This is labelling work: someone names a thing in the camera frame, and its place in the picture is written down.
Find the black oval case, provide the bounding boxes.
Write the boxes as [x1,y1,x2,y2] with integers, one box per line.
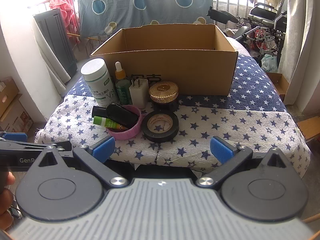
[106,103,139,129]

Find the dark grey panel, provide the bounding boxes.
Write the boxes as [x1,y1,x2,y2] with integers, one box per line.
[32,8,78,79]

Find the printed cardboard carton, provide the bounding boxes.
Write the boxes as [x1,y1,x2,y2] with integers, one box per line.
[0,77,34,133]

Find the white leaning board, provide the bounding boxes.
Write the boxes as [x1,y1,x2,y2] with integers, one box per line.
[35,34,72,93]

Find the black padded armrest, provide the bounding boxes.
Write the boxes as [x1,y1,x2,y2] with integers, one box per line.
[206,6,239,24]

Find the brown cardboard box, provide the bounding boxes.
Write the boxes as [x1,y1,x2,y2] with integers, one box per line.
[89,24,238,97]

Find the black tape roll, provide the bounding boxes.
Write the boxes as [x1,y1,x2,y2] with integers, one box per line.
[142,110,179,143]

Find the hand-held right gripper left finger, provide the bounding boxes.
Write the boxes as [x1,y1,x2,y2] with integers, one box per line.
[37,135,129,188]

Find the small black tube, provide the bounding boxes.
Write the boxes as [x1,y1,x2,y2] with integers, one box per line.
[92,106,108,118]

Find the black wheelchair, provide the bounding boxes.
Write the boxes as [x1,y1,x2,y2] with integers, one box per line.
[246,0,288,60]

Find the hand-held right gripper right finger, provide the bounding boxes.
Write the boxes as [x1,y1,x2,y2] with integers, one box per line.
[196,136,288,188]

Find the grey padded leg rest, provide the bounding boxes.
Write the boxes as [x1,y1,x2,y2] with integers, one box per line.
[235,26,250,42]

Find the blue white star blanket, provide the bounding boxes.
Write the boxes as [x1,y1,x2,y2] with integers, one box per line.
[35,36,312,175]

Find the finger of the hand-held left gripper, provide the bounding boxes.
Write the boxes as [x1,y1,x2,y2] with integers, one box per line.
[0,141,72,153]
[0,131,28,143]

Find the person's left hand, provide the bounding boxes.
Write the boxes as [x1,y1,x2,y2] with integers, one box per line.
[0,172,16,232]

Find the blue circle print bedsheet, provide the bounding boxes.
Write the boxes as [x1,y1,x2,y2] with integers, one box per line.
[76,0,214,39]

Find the green dropper bottle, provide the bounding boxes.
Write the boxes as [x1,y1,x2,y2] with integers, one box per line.
[114,61,132,105]

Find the pink hanging cloth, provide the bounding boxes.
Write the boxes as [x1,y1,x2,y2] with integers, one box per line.
[49,0,81,43]

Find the gold lid black jar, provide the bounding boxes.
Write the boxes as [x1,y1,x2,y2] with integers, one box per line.
[149,81,179,110]

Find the green glue stick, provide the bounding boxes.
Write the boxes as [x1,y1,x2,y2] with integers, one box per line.
[93,116,125,132]

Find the pale plastic bag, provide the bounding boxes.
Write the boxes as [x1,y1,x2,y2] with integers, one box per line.
[261,54,278,72]

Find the white charger plug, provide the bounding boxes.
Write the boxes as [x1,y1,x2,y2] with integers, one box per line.
[129,78,148,109]

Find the beige curtain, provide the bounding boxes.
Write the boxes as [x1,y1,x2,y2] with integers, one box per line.
[276,0,320,115]

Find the white supplement bottle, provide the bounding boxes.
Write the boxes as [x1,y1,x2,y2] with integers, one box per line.
[80,58,118,107]

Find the pink round lid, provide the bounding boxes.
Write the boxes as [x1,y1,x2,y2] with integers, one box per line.
[106,105,142,140]

